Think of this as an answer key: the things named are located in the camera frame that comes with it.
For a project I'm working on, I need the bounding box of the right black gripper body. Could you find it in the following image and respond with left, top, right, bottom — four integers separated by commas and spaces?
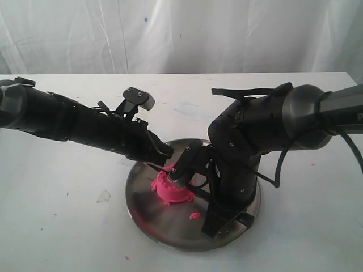
208, 150, 260, 215

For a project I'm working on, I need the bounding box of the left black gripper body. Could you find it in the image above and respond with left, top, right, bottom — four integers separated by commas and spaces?
104, 117, 156, 160

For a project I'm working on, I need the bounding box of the pink clay mound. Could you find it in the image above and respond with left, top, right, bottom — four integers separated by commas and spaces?
151, 171, 195, 206

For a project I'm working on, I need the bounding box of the black kitchen knife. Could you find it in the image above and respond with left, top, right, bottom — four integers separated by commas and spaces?
148, 163, 246, 211

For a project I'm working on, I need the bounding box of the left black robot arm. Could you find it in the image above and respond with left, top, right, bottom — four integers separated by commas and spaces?
1, 77, 174, 165

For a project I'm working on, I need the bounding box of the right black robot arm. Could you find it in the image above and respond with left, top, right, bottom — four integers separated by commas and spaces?
202, 83, 362, 237

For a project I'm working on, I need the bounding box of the pink crumb centre bottom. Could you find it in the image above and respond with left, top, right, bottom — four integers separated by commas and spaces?
189, 212, 201, 220

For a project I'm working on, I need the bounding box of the round steel plate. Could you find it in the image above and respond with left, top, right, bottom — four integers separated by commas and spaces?
125, 138, 261, 252

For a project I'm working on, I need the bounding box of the white backdrop curtain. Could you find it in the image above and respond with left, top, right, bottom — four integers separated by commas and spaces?
1, 1, 362, 80

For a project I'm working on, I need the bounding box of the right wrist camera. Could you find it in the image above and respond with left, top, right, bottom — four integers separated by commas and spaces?
168, 139, 202, 189

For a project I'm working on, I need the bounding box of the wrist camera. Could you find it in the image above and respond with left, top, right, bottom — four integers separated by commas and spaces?
115, 87, 155, 117
168, 139, 202, 189

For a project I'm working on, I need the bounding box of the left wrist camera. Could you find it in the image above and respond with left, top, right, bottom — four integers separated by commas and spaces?
115, 87, 155, 117

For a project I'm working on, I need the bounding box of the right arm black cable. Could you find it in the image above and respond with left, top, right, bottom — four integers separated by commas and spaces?
192, 90, 363, 205

